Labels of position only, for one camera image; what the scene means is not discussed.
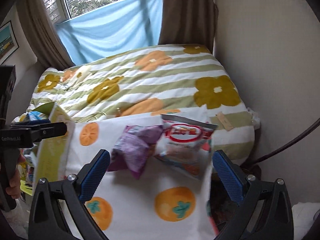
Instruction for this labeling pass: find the brown right curtain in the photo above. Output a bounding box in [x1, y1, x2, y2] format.
[158, 0, 218, 52]

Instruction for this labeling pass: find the black cable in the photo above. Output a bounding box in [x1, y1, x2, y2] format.
[249, 123, 320, 165]

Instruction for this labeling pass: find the green cardboard snack box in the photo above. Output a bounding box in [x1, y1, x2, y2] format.
[15, 101, 75, 196]

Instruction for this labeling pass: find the left hand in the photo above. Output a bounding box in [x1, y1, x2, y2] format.
[6, 154, 25, 199]

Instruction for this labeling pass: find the brown left curtain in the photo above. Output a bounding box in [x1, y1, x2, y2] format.
[16, 0, 74, 70]

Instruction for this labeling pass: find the framed wall picture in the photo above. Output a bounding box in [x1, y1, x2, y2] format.
[0, 21, 19, 64]

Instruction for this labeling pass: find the light blue window cloth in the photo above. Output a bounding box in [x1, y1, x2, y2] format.
[55, 0, 163, 65]

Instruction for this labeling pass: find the purple snack bag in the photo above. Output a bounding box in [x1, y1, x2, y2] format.
[107, 125, 163, 179]

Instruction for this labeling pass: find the brown curtain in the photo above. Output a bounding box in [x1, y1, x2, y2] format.
[158, 0, 218, 52]
[16, 0, 74, 70]

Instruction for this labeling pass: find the red white chips bag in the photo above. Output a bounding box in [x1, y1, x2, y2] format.
[155, 114, 217, 179]

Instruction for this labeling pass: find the orange print white tablecloth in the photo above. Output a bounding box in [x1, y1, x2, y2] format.
[65, 114, 217, 239]

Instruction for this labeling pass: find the floral striped green quilt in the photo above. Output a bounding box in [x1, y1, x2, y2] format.
[28, 44, 255, 162]

